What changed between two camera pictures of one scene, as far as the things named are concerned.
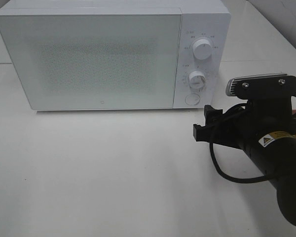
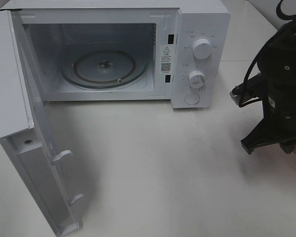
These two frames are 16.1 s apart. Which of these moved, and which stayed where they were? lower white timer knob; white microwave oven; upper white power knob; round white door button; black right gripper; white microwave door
Moved: white microwave door; black right gripper
Stayed: round white door button; white microwave oven; lower white timer knob; upper white power knob
